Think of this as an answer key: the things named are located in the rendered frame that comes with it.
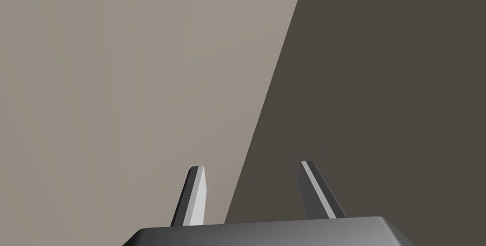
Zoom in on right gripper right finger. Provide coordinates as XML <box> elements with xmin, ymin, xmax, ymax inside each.
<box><xmin>298</xmin><ymin>160</ymin><xmax>347</xmax><ymax>220</ymax></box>

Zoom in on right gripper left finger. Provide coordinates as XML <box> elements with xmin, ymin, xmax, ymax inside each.
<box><xmin>170</xmin><ymin>166</ymin><xmax>207</xmax><ymax>227</ymax></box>

